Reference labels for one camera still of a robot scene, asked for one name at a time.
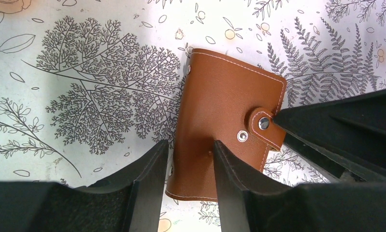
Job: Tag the brown leather card holder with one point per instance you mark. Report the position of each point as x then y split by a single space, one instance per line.
228 100

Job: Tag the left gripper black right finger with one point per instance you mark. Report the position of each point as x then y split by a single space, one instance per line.
250 201

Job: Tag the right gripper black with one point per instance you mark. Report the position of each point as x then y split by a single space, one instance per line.
343 134

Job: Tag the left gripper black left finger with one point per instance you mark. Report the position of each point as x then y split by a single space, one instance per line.
128 200

